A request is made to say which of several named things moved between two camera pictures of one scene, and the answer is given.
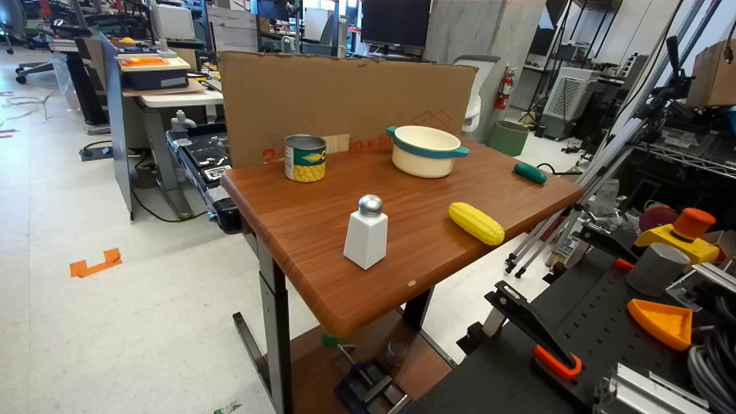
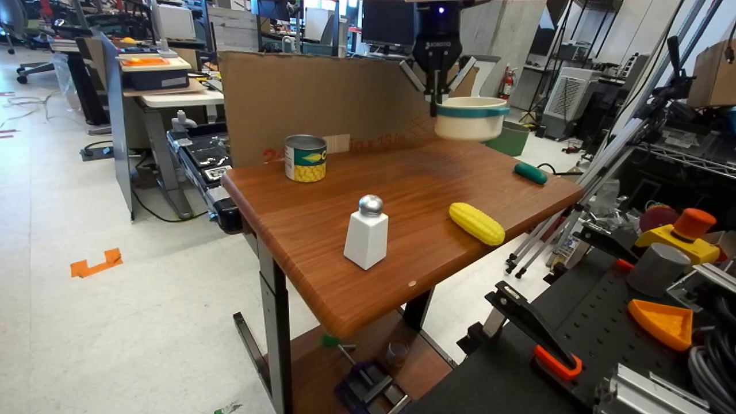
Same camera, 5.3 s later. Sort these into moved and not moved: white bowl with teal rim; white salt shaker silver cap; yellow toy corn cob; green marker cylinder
Moved: white bowl with teal rim
Not moved: green marker cylinder; white salt shaker silver cap; yellow toy corn cob
